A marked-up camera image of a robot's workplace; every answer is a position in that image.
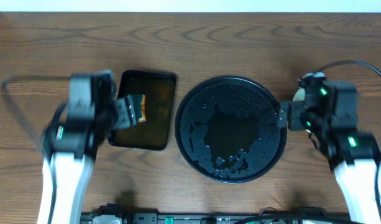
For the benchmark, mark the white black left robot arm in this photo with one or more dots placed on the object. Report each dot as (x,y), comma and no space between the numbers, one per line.
(70,142)

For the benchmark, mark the light blue plate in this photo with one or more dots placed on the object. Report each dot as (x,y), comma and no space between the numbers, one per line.
(300,95)

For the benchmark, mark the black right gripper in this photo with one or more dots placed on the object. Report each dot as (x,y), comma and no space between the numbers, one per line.
(294,109)

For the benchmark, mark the green yellow sponge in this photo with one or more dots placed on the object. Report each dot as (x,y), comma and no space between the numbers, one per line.
(139,107)

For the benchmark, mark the black rectangular water tray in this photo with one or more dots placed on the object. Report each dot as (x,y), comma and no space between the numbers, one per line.
(152,129)

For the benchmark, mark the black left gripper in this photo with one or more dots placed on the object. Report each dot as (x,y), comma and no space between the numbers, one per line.
(123,112)

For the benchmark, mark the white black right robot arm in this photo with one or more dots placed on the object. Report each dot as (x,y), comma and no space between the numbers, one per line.
(327,110)

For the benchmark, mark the black round tray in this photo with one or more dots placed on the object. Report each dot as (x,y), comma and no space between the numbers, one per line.
(226,129)

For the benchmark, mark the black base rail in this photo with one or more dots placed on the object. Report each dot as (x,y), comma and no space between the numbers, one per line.
(112,213)

